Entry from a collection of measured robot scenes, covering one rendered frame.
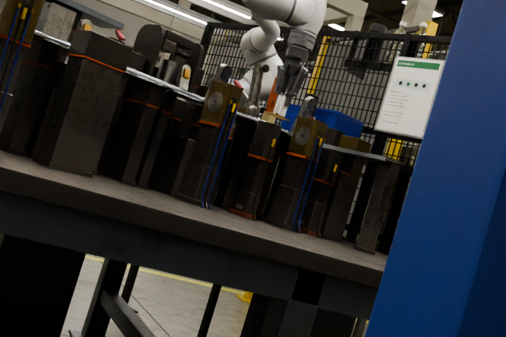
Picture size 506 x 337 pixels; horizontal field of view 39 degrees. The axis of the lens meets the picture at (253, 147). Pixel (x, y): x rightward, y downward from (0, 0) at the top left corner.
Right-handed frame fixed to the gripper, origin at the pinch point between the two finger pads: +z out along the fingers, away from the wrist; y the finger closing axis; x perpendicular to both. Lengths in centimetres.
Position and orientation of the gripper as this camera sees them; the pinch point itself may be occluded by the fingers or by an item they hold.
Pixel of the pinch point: (281, 105)
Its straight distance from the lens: 239.5
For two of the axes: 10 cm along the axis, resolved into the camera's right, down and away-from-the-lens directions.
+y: 6.7, 1.7, -7.2
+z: -2.9, 9.5, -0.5
